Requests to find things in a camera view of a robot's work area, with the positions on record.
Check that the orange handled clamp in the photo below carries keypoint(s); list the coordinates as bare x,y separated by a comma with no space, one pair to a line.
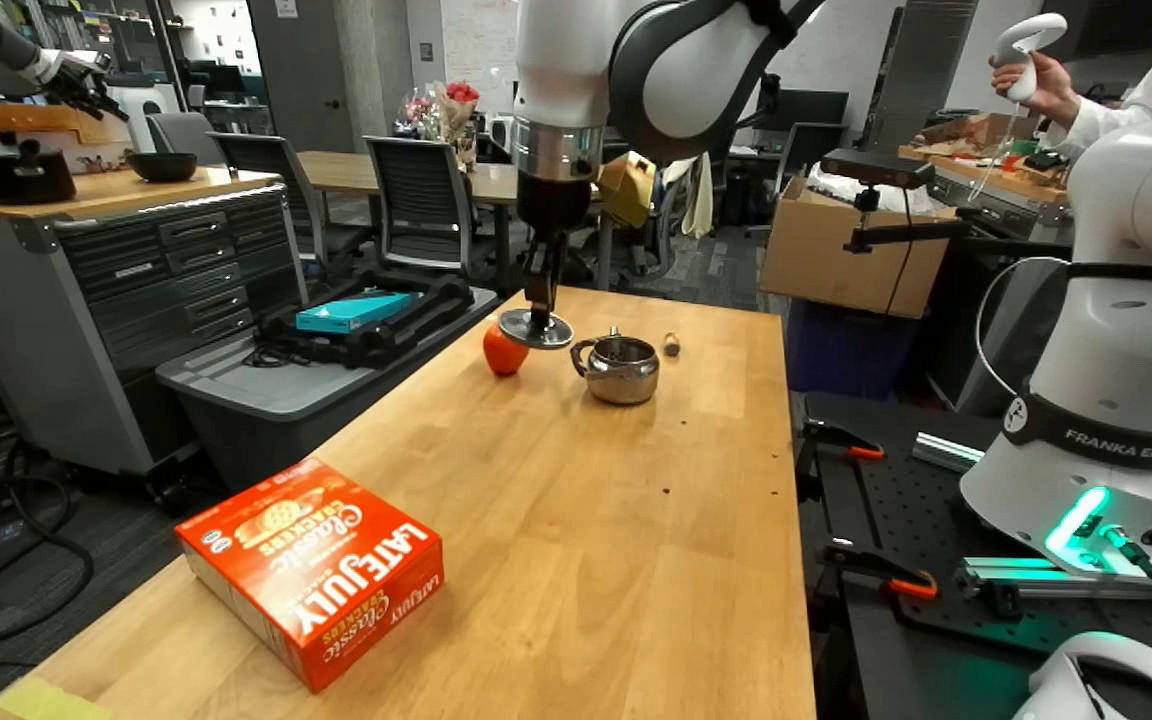
843,438

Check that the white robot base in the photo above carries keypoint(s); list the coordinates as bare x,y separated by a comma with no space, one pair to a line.
1069,468

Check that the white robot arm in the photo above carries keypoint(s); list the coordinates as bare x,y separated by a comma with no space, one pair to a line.
668,77

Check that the cardboard box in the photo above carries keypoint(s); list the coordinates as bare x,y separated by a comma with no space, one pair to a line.
871,262

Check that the orange cracker box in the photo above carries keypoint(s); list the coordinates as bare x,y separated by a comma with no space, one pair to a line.
317,566

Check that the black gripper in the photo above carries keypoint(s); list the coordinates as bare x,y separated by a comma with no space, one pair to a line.
548,209

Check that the grey office chair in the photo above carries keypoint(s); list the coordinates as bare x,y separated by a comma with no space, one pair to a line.
426,217

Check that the grey drawer cabinet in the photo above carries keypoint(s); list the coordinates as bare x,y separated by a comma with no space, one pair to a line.
116,282

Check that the red apple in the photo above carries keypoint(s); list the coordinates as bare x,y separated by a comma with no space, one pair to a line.
501,353

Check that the small metal object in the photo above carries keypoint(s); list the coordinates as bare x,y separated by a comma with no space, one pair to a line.
673,347

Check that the black bowl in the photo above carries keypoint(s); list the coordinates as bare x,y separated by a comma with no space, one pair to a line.
162,167

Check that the teal case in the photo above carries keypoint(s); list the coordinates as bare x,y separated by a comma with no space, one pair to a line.
350,312

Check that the stainless steel kettle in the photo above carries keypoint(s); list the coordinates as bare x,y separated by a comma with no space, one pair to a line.
618,370

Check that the steel kettle lid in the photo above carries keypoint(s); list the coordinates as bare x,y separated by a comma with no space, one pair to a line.
535,330

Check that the grey plastic bin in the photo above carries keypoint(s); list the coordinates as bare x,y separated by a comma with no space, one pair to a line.
274,395

